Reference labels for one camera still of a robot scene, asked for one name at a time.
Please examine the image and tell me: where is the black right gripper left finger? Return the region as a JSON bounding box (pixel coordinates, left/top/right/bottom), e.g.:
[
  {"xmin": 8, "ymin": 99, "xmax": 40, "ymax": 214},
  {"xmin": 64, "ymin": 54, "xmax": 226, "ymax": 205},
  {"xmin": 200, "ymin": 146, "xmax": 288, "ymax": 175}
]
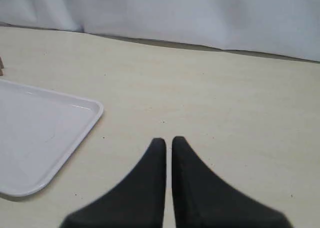
[{"xmin": 61, "ymin": 138, "xmax": 167, "ymax": 227}]

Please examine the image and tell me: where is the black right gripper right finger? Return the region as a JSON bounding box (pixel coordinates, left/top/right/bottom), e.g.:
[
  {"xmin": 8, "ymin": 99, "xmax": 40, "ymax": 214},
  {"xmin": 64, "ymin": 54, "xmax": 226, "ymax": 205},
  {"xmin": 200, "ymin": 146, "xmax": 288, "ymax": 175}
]
[{"xmin": 171, "ymin": 136, "xmax": 291, "ymax": 227}]

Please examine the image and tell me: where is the brown notched wooden piece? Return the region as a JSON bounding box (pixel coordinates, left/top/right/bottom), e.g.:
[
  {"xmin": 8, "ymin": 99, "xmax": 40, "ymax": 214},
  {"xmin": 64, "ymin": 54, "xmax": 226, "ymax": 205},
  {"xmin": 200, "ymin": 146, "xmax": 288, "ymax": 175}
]
[{"xmin": 0, "ymin": 57, "xmax": 4, "ymax": 76}]

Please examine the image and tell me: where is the white plastic tray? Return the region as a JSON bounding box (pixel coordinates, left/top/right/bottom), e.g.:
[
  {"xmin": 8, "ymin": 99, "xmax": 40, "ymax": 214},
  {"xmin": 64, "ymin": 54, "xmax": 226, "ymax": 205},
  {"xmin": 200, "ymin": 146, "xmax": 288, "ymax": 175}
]
[{"xmin": 0, "ymin": 80, "xmax": 104, "ymax": 197}]

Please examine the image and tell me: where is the white backdrop curtain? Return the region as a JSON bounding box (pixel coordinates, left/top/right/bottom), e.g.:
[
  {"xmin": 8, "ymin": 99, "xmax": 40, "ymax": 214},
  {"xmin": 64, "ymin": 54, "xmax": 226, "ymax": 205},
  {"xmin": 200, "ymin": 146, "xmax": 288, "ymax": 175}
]
[{"xmin": 0, "ymin": 0, "xmax": 320, "ymax": 61}]

